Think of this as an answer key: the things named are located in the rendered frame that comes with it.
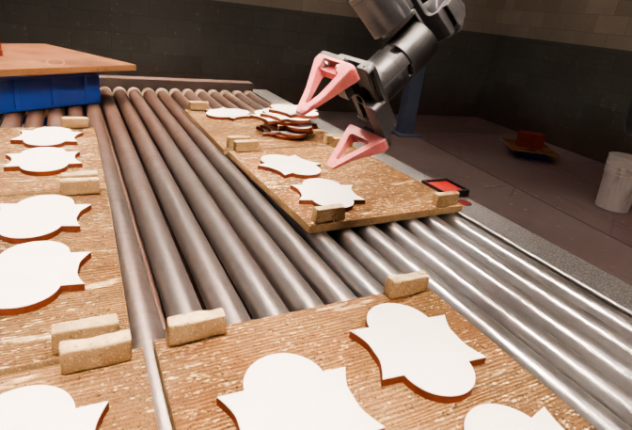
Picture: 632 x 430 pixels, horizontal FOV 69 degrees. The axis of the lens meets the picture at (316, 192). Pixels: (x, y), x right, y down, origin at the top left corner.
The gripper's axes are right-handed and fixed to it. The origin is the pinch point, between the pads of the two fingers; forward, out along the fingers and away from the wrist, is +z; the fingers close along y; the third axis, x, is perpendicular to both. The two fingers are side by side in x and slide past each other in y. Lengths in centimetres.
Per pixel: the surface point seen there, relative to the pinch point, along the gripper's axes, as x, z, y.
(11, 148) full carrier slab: -63, 34, 0
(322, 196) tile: -15.7, -1.2, -24.3
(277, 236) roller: -11.5, 10.4, -19.1
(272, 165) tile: -33.9, -1.3, -25.7
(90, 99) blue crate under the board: -108, 15, -18
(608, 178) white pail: -75, -239, -316
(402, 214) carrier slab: -5.1, -9.0, -31.5
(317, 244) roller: -6.1, 6.9, -21.4
